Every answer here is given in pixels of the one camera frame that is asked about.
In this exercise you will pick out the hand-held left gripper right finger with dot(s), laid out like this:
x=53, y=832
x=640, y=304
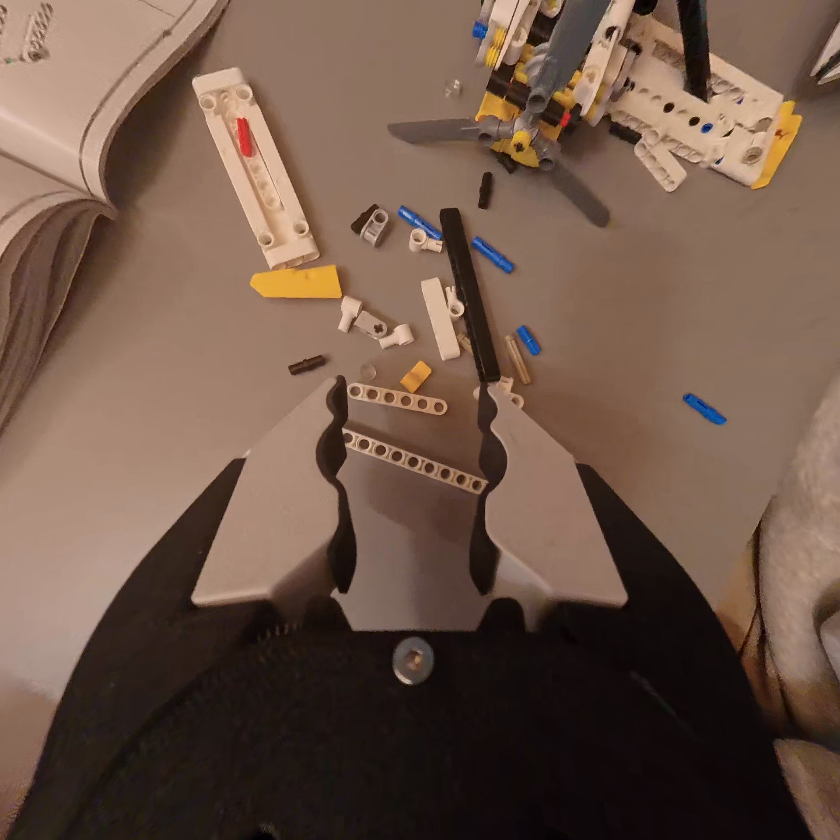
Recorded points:
x=544, y=512

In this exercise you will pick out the thick white lego beam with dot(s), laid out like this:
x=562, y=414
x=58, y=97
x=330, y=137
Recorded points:
x=439, y=318

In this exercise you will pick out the open instruction booklet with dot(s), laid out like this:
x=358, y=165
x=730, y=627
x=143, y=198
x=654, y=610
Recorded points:
x=79, y=79

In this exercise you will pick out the long black lego beam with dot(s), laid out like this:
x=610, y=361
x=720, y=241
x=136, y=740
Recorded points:
x=469, y=295

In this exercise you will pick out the small yellow lego piece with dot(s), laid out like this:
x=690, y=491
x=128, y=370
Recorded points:
x=415, y=376

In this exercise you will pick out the person's grey clothing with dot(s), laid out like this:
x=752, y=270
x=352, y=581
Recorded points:
x=800, y=525

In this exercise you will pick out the yellow wedge lego panel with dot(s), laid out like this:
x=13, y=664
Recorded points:
x=295, y=282

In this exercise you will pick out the long white lego beam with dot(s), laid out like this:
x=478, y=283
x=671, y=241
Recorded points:
x=401, y=454

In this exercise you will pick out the tan lego axle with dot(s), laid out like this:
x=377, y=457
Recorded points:
x=518, y=359

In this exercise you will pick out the white lego panel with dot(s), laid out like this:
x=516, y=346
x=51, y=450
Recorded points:
x=289, y=253

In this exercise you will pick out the short white lego beam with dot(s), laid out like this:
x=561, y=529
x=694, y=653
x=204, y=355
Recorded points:
x=396, y=398

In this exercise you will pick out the red lego pin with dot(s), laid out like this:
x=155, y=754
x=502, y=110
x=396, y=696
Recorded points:
x=246, y=138

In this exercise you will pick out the small white lego connector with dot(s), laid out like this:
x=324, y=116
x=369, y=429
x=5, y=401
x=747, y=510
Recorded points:
x=454, y=303

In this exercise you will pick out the grey lego connector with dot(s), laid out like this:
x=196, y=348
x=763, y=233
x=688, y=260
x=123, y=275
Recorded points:
x=371, y=324

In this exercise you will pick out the black lego pin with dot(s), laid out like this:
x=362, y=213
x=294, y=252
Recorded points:
x=306, y=365
x=485, y=190

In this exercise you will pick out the blue lego pin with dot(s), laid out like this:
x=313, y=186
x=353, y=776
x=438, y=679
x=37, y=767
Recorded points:
x=492, y=254
x=420, y=222
x=528, y=340
x=704, y=409

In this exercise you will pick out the lego helicopter model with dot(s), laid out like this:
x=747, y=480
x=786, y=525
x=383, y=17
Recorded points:
x=682, y=138

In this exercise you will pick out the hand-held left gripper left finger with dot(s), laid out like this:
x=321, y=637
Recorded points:
x=275, y=499

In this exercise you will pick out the clear round lego stud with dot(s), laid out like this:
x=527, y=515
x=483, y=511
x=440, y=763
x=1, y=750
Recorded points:
x=453, y=88
x=369, y=372

